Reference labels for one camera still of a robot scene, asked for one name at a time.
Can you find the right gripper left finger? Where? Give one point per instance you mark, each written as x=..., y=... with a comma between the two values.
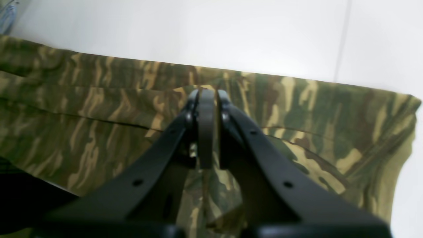
x=143, y=201

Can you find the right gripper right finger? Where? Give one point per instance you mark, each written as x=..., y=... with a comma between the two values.
x=279, y=200

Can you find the camouflage t-shirt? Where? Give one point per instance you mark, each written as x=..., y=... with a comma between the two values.
x=71, y=122

